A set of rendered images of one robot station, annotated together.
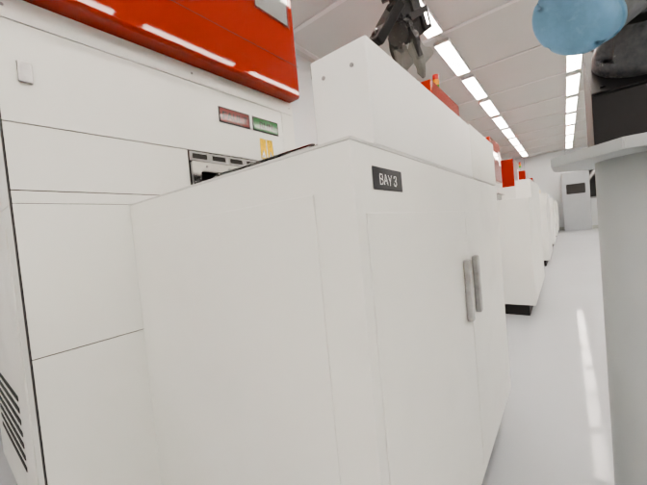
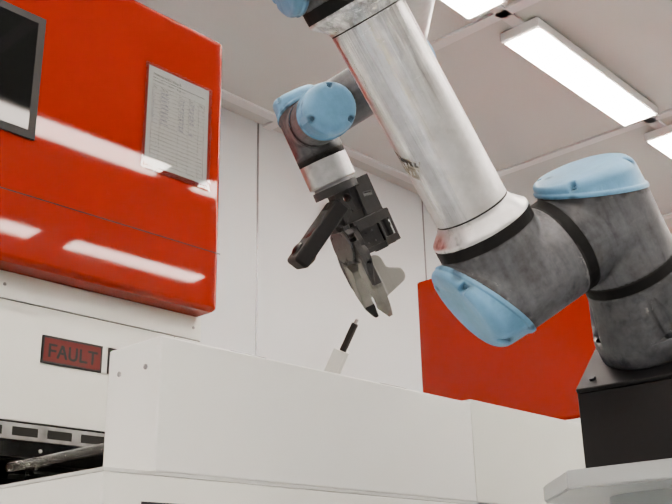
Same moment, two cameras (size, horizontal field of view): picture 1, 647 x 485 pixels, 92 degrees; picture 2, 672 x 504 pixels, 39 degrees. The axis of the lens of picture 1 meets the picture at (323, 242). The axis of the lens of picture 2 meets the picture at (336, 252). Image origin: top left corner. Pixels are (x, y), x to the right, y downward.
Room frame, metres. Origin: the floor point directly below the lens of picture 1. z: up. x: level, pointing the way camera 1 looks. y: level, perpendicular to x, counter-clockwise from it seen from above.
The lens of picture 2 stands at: (-0.54, -0.34, 0.70)
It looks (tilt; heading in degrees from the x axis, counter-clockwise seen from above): 20 degrees up; 5
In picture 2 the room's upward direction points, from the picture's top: 1 degrees counter-clockwise
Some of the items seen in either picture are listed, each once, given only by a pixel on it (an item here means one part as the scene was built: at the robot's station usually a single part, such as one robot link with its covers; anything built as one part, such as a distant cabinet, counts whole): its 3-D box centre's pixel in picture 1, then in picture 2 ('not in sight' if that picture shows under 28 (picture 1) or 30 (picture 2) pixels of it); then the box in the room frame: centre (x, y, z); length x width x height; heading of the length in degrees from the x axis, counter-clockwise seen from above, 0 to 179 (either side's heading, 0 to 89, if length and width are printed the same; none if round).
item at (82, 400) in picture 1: (166, 330); not in sight; (1.12, 0.60, 0.41); 0.82 x 0.70 x 0.82; 142
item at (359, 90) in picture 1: (415, 137); (313, 435); (0.65, -0.21, 0.89); 0.55 x 0.09 x 0.14; 142
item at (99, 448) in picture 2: (257, 164); (74, 454); (0.78, 0.15, 0.90); 0.37 x 0.01 x 0.01; 52
